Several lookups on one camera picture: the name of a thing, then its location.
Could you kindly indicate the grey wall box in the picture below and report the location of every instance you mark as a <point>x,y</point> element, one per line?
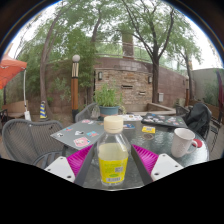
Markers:
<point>160,97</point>

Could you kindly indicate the wooden lamp post, globe light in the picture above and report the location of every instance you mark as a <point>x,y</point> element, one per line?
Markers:
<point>75,90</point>

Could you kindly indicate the closed maroon umbrella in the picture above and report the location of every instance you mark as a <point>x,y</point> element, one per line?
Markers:
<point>221,90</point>

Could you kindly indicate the white sticker sheet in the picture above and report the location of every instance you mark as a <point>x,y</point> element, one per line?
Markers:
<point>132,117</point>

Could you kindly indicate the grey laptop with stickers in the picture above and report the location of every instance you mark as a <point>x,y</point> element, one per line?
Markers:
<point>75,133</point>

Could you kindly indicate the white umbrella pole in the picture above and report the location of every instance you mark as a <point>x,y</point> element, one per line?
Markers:
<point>27,115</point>

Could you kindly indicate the clear yellow-labelled drink bottle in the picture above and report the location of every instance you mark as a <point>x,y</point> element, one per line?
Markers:
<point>113,160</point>

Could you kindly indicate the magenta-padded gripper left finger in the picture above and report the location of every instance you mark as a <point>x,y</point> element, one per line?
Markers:
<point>60,166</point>

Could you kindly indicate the wooden bench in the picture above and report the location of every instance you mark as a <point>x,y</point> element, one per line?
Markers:
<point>15,110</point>

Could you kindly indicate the flat round red coaster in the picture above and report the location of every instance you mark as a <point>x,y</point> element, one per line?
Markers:
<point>199,143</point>

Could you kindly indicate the green plant in teal pot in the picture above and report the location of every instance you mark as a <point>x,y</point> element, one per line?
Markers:
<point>107,100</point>

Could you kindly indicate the wall lamp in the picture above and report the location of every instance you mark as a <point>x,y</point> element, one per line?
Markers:
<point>149,79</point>
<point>100,75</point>

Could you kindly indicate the black laptop with stickers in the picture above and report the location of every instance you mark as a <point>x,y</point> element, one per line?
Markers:
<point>165,120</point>

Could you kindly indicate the yellow card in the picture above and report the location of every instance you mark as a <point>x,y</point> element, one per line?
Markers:
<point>148,129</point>

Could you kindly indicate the blue yellow striped cone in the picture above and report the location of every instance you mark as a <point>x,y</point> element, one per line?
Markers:
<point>43,111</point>

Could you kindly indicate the grey chair carrying black bag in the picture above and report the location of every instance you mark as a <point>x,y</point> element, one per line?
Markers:
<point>215,128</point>

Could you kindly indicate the orange patio umbrella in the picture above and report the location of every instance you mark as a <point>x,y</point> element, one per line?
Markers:
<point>10,70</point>

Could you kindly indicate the small blue card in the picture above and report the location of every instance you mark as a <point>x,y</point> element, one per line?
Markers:
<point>129,126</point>

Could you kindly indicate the white mug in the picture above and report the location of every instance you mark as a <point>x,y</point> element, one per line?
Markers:
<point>181,143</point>

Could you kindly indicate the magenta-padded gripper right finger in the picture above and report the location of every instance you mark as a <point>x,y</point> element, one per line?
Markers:
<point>165,166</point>

